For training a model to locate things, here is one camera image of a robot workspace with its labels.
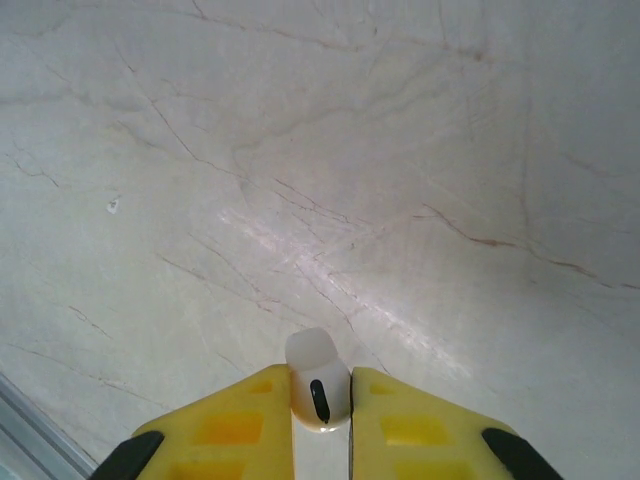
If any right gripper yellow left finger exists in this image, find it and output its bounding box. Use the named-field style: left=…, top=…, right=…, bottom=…
left=92, top=364, right=294, bottom=480

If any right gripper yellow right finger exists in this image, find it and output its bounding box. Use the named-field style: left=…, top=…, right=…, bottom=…
left=349, top=366, right=564, bottom=480

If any white wireless earbud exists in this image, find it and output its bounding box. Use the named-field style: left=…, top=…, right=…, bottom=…
left=283, top=327, right=352, bottom=480

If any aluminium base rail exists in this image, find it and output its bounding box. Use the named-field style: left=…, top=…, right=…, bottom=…
left=0, top=372, right=99, bottom=480

